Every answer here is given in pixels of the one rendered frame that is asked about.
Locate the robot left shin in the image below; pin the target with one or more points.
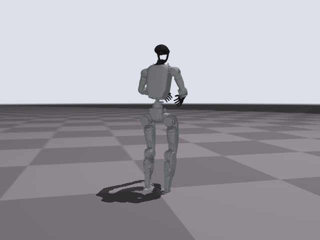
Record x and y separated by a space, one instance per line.
148 165

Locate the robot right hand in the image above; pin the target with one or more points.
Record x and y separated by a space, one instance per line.
179 100

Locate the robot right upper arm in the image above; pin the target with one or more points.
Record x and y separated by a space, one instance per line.
176 73

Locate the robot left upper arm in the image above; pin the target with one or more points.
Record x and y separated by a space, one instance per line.
143 81

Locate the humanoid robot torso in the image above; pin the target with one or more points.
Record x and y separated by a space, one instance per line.
158 85

